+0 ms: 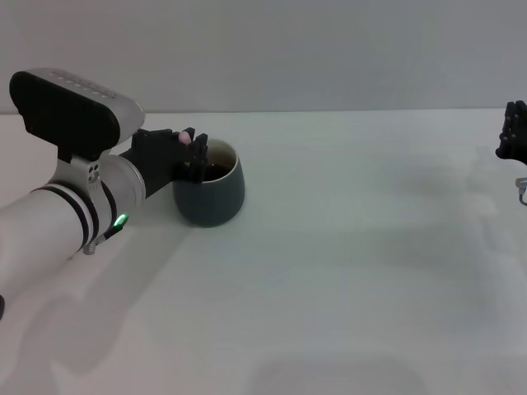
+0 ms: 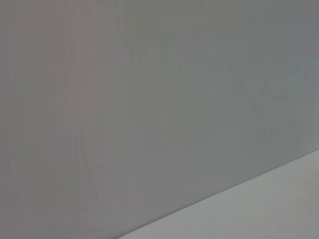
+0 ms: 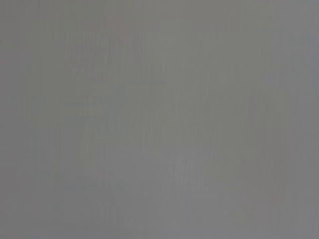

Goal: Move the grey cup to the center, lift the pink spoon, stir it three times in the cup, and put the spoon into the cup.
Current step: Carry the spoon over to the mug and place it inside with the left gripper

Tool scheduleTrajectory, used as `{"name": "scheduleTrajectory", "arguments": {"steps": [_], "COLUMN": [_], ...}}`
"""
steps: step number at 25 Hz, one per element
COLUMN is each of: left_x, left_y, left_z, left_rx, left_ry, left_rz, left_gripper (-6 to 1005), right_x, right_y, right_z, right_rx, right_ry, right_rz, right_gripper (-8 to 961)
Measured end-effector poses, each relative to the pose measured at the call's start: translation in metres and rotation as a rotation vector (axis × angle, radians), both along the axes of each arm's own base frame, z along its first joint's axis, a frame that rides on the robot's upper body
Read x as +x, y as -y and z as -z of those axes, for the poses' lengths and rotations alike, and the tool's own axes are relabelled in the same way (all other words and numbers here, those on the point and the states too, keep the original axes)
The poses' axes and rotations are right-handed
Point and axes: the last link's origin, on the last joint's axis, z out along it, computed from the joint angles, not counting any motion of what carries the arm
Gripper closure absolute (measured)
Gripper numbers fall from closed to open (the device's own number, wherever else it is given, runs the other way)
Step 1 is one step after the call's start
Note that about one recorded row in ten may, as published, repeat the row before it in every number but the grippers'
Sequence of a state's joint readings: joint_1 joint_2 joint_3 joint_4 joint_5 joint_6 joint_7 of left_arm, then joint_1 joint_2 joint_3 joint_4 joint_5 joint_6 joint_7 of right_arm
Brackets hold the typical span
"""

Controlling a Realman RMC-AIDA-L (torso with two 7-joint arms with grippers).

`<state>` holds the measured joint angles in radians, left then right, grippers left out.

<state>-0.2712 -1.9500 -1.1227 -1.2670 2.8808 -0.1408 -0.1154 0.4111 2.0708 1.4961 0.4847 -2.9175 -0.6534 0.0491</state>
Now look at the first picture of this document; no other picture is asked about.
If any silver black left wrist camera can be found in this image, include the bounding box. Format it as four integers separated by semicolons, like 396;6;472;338
8;68;146;165

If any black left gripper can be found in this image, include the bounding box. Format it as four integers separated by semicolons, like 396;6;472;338
119;128;209;197

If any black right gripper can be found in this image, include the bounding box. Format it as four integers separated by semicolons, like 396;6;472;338
496;100;527;165

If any left arm cable with plug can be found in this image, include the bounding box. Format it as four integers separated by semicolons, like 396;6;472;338
83;224;124;256

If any dark grey ceramic mug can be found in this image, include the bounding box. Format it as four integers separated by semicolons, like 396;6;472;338
172;138;247;229

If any dark brown coffee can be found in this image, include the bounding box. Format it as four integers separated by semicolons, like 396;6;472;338
205;161;237;184

